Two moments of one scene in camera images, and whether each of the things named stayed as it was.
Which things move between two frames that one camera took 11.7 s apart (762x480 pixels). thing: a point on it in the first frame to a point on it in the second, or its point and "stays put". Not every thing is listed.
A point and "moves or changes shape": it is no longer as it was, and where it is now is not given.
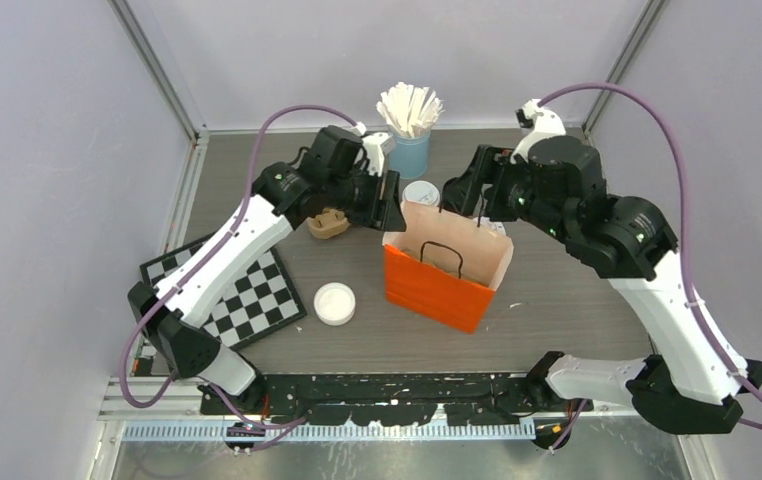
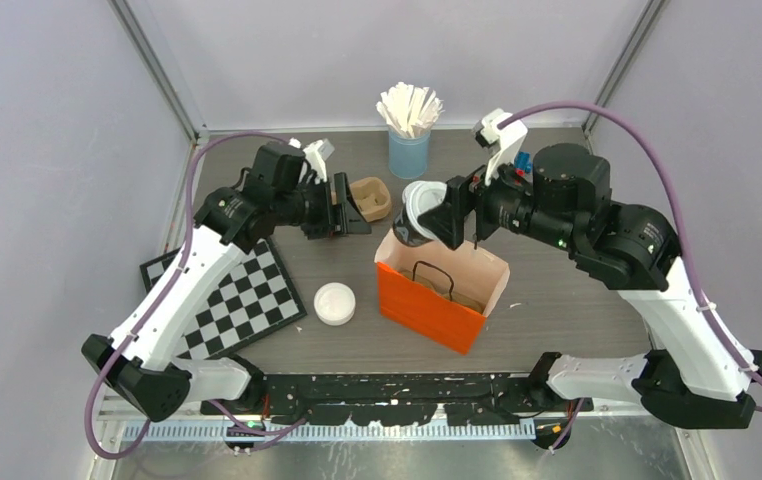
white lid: [421, 191] moves or changes shape
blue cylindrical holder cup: [410, 157] stays put
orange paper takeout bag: [444, 266] moves or changes shape
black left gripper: [372, 215] to [327, 226]
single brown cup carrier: [448, 264] to [455, 298]
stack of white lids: [334, 303] stays put
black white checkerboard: [255, 300] stays put
